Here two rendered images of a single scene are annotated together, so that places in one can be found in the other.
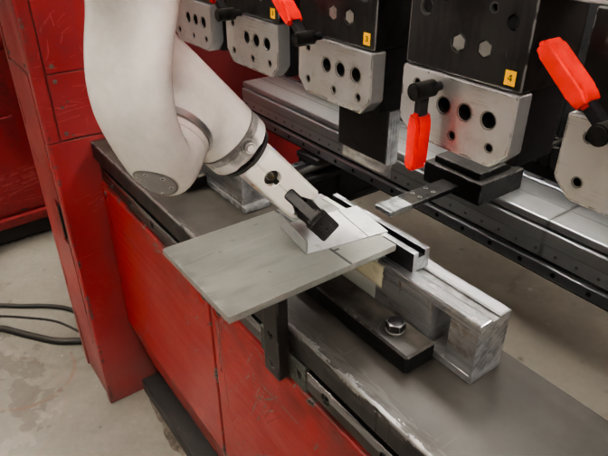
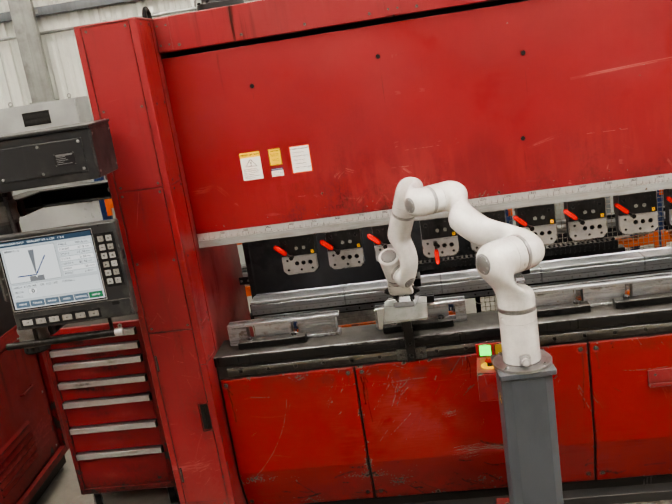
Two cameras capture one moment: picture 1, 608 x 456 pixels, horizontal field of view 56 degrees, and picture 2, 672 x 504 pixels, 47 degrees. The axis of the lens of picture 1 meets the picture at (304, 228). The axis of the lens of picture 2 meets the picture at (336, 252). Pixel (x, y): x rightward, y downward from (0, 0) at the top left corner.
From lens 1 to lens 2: 2.77 m
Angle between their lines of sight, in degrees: 46
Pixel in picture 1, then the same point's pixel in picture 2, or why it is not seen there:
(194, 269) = (400, 318)
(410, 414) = (466, 328)
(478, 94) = (447, 239)
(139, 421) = not seen: outside the picture
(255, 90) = (263, 303)
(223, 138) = not seen: hidden behind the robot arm
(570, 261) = (452, 289)
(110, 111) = (410, 263)
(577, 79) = not seen: hidden behind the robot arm
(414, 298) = (440, 307)
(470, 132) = (447, 249)
